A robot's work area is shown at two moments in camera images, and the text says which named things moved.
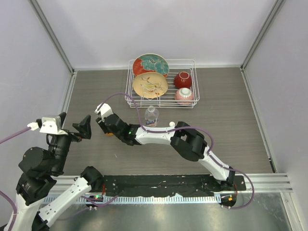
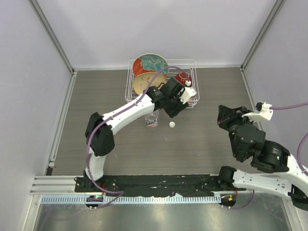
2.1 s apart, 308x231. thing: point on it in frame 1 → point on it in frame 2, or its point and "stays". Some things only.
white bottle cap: (172, 123) stays
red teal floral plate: (150, 62) stays
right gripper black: (101, 123) → (225, 114)
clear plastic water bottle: (151, 115) stays
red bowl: (183, 80) stays
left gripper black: (84, 127) → (180, 107)
